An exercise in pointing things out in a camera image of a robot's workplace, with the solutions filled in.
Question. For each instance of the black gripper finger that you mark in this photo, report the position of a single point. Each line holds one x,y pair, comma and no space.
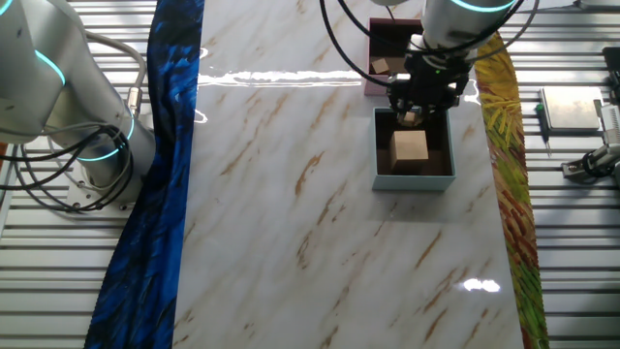
399,109
424,115

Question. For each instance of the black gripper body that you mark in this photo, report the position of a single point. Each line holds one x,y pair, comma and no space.
431,80

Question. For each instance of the small wooden cube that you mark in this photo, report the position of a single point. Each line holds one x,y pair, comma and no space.
410,118

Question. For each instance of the large wooden cube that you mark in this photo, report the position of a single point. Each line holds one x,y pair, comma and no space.
409,145

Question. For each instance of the medium wooden cube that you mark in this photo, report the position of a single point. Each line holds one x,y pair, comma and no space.
380,66

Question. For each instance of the pink open box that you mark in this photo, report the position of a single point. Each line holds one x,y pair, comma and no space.
375,87

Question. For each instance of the light blue open box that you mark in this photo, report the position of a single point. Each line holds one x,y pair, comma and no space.
412,183

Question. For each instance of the grey flat object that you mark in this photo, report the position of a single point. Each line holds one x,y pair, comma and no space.
600,4

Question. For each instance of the yellow green patterned cloth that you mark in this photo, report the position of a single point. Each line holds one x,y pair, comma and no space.
513,194

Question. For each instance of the square silver metal plate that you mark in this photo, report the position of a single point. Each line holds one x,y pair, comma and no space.
571,109

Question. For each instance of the white marble pattern sheet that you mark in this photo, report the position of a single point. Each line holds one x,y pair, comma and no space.
290,242

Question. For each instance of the black device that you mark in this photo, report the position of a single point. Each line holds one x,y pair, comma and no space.
612,60

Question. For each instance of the white ribbed device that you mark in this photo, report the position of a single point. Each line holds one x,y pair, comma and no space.
611,118

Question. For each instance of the blue patterned cloth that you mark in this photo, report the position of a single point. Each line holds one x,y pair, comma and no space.
145,242

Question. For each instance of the metal clamp bracket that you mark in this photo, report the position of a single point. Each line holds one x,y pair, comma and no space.
574,169

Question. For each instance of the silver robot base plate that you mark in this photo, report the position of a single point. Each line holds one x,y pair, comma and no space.
111,208

